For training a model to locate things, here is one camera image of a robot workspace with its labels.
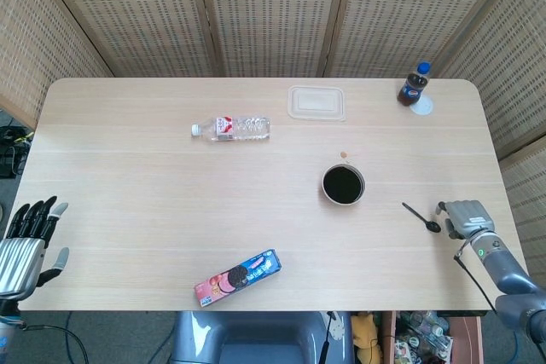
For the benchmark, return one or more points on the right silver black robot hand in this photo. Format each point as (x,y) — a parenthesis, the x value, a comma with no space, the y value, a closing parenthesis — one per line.
(471,215)

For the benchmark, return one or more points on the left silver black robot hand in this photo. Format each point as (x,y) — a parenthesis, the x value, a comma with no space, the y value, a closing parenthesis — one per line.
(19,261)

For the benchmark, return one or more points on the black plastic spoon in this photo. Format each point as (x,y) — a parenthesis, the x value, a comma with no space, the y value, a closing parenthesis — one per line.
(434,227)

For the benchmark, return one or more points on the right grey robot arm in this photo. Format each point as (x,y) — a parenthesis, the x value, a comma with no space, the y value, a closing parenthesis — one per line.
(512,283)

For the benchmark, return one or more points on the white bowl with dark liquid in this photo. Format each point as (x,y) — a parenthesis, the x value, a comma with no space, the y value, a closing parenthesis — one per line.
(343,185)

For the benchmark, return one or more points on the cola bottle with blue cap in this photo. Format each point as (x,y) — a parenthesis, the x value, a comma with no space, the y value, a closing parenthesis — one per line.
(411,89)

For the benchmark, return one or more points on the clear plastic water bottle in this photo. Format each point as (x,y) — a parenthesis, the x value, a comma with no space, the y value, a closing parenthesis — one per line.
(239,128)

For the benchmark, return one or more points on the black floor equipment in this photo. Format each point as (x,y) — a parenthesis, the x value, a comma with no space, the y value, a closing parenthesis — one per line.
(10,155)

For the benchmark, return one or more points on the white round table disc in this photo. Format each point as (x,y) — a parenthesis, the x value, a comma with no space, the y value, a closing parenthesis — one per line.
(426,107)

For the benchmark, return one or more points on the brown box of clutter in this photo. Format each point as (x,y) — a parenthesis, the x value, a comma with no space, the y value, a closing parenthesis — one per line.
(426,338)

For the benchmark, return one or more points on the yellow plush toy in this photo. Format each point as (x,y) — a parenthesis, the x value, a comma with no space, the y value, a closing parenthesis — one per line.
(366,334)

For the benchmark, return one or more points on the clear plastic container lid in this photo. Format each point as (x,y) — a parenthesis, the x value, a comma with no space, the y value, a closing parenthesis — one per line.
(316,103)

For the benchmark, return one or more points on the blue pink cookie box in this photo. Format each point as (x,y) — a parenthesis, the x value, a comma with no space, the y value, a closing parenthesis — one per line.
(239,276)

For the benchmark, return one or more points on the grey robot torso base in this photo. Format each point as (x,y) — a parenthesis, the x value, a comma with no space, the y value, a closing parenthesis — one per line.
(256,338)

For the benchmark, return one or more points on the wooden rattan folding screen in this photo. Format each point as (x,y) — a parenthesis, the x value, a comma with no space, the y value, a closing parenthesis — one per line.
(273,19)

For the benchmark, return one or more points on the white perforated bracket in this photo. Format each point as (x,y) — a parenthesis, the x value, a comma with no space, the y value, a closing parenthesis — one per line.
(337,326)

